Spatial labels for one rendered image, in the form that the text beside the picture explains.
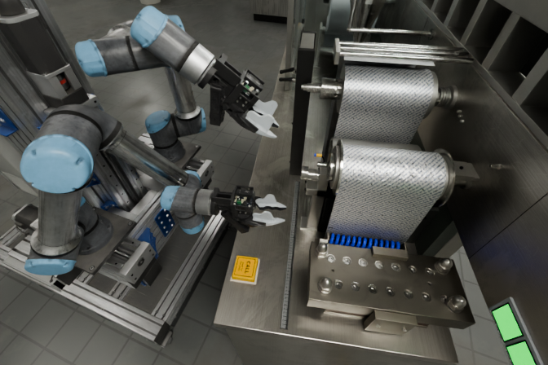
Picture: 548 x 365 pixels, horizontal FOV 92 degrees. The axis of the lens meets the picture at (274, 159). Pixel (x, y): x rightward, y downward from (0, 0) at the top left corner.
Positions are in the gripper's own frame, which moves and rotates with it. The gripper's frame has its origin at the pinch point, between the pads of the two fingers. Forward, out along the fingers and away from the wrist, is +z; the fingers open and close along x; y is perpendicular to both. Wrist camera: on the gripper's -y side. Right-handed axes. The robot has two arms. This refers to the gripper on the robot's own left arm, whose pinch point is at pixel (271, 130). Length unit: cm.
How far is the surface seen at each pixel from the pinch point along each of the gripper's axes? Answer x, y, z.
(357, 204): -7.9, 3.3, 28.5
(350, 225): -7.9, -4.3, 35.1
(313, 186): 0.3, -7.4, 22.8
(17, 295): -18, -203, -34
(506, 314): -30, 21, 47
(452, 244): 5, 4, 85
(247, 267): -17.8, -35.2, 22.9
